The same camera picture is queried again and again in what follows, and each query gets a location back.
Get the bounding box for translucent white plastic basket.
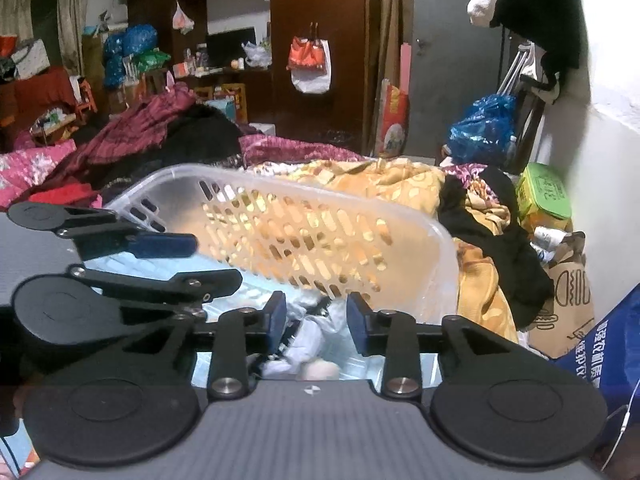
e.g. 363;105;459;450
106;164;458;323

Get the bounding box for pink floral bedding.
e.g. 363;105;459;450
1;140;103;211

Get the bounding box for maroon plaid blanket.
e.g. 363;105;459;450
29;81;241;196

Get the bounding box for blue printed shopping bag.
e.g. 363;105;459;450
554;286;640;443

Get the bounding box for brown paper burger bag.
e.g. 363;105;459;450
528;226;594;360

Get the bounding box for black garment on bed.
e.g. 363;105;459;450
437;167;553;330

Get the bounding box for red cloth covered furniture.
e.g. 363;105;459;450
1;67;76;136

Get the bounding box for blue bags pile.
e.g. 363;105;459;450
103;24;171;89

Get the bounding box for green lidded box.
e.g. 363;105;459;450
515;162;572;233

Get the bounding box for small hanging pink bag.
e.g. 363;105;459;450
171;1;194;35

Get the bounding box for beige window curtains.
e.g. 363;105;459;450
1;0;89;76

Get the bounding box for blue plastic bag by door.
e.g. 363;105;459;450
446;94;516;166

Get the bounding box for hanging red white bag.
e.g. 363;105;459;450
286;22;332;96

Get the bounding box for red festive gift bag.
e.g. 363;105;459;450
374;79;409;158

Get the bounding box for dark red wooden wardrobe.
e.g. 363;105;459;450
128;0;368;152

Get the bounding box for grey door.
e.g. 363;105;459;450
406;0;501;158

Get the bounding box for hanging white black jacket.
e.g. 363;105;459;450
468;0;582;104

